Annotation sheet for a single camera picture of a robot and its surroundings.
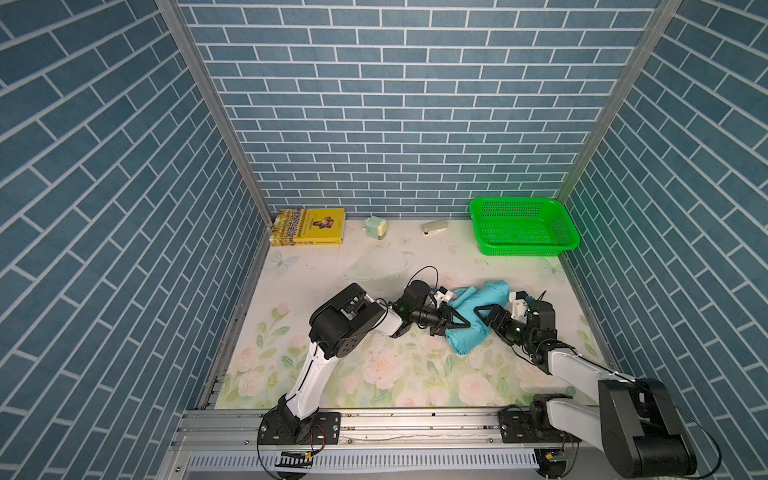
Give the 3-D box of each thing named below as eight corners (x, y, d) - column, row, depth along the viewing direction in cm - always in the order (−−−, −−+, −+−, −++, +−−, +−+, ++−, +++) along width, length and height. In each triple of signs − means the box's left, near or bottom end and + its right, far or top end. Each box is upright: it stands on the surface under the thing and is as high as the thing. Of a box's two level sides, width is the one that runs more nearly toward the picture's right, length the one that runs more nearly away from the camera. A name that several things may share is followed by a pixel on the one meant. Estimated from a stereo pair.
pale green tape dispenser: (363, 233, 117) (362, 223, 113) (373, 223, 121) (372, 213, 116) (381, 242, 114) (380, 232, 110) (390, 232, 118) (390, 222, 113)
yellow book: (271, 246, 115) (267, 238, 112) (282, 215, 126) (279, 208, 122) (343, 246, 115) (341, 238, 112) (348, 216, 126) (346, 208, 123)
